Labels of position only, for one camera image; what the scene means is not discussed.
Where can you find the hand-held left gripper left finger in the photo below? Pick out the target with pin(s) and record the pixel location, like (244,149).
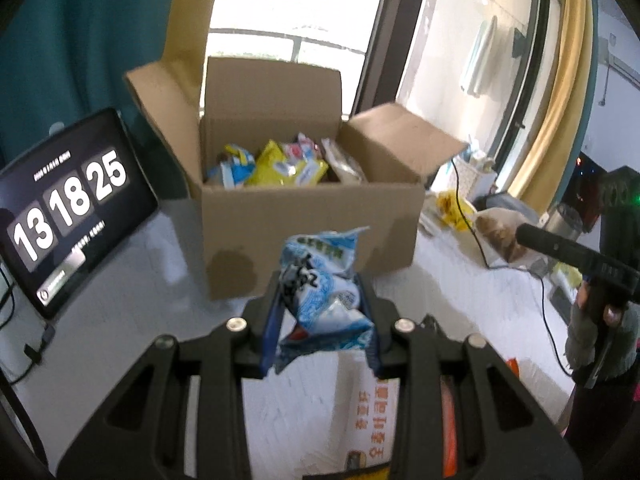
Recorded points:
(271,332)

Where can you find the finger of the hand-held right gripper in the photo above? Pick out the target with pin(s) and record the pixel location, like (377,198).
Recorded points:
(550,247)

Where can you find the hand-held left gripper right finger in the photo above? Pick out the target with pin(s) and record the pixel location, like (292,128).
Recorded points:
(371,345)

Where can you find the blue white snack packet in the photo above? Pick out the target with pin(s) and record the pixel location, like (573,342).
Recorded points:
(320,300)

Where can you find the cardboard box with red print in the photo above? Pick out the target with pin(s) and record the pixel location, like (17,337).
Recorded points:
(370,410)

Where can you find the yellow snack packet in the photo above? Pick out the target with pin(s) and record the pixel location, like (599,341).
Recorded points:
(285,167)

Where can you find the person's right hand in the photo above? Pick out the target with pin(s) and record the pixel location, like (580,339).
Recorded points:
(611,316)

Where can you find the grey metal pot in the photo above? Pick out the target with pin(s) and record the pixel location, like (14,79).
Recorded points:
(565,217)

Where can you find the clear bag of brown food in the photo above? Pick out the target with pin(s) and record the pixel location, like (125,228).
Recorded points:
(505,232)

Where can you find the white plastic basket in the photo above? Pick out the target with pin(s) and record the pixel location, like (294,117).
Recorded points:
(477,177)

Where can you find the yellow plastic bag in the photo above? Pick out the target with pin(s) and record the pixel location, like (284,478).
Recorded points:
(455,210)

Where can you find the yellow curtain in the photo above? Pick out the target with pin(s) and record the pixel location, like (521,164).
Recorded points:
(560,85)
(187,10)

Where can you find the small blue snack packet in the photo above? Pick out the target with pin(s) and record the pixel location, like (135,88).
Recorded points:
(232,170)

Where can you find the person's dark clothing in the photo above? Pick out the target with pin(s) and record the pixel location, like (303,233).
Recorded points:
(605,435)

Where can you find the brown white snack packet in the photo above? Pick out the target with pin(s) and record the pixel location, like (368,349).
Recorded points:
(345,162)

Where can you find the red white snack packet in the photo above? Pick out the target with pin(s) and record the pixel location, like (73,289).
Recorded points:
(302,149)

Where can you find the white hanging towel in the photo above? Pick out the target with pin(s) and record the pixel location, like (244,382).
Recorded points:
(480,57)

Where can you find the tablet with clock display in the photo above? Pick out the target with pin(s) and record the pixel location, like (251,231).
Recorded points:
(75,200)

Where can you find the black balcony railing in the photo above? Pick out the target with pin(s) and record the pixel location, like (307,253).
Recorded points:
(280,35)

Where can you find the teal curtain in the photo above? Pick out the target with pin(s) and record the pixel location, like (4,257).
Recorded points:
(75,35)

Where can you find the black window frame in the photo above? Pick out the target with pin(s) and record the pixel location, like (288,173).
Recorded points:
(387,35)

